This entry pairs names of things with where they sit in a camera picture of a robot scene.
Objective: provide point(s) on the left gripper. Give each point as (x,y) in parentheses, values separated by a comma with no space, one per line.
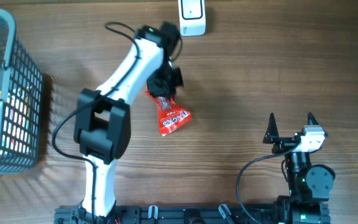
(168,90)

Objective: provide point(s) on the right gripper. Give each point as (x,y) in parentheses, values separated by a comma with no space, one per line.
(272,136)

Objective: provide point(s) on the red Hacks candy bag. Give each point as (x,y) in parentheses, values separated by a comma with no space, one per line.
(170,115)

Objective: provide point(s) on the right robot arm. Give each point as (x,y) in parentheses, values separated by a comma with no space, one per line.
(309,185)

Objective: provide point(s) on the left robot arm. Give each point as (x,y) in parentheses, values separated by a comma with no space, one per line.
(103,124)

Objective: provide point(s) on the white barcode scanner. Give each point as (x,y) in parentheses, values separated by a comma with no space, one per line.
(192,17)

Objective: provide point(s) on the grey plastic shopping basket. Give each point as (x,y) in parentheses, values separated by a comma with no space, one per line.
(22,90)

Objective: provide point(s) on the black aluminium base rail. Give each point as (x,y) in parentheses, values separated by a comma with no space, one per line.
(263,213)

